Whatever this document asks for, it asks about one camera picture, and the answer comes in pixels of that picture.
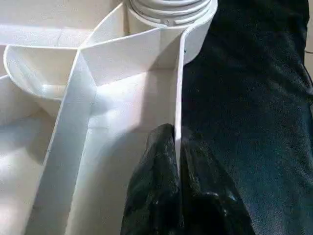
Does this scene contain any white plastic table top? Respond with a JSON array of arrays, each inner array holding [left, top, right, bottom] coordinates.
[[0, 0, 218, 235]]

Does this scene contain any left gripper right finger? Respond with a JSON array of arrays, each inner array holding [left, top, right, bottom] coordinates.
[[181, 144, 252, 235]]

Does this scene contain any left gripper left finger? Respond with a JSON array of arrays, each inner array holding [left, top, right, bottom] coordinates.
[[119, 124, 183, 235]]

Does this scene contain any white plastic table leg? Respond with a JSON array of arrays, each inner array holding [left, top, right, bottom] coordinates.
[[126, 0, 218, 27]]

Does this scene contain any black work mat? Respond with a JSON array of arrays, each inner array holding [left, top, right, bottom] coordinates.
[[180, 0, 313, 235]]

